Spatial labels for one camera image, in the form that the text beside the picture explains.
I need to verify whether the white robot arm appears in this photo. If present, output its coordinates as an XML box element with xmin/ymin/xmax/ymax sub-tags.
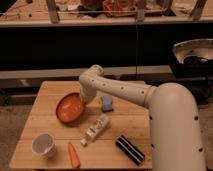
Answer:
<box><xmin>79</xmin><ymin>65</ymin><xmax>206</xmax><ymax>171</ymax></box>

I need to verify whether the white paper cup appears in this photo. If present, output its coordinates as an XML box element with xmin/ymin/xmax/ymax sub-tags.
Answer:
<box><xmin>31</xmin><ymin>133</ymin><xmax>56</xmax><ymax>158</ymax></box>

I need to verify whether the blue sponge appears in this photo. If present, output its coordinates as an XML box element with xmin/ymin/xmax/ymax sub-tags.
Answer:
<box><xmin>101</xmin><ymin>95</ymin><xmax>113</xmax><ymax>112</ymax></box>

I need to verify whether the black striped box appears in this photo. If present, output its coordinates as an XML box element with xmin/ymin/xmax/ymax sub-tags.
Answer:
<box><xmin>115</xmin><ymin>135</ymin><xmax>145</xmax><ymax>165</ymax></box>

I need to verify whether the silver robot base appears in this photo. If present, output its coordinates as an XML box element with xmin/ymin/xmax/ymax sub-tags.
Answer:
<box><xmin>173</xmin><ymin>38</ymin><xmax>213</xmax><ymax>64</ymax></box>

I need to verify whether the orange crate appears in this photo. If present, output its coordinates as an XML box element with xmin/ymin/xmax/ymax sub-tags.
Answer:
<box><xmin>102</xmin><ymin>0</ymin><xmax>135</xmax><ymax>17</ymax></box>

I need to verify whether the wooden table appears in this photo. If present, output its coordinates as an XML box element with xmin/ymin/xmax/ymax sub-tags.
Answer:
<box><xmin>10</xmin><ymin>81</ymin><xmax>152</xmax><ymax>170</ymax></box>

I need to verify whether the orange carrot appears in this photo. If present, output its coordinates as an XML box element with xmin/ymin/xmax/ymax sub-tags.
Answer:
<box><xmin>68</xmin><ymin>143</ymin><xmax>80</xmax><ymax>168</ymax></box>

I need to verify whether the orange ceramic bowl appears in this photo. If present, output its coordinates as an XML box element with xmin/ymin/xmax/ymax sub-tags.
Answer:
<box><xmin>56</xmin><ymin>92</ymin><xmax>85</xmax><ymax>123</ymax></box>

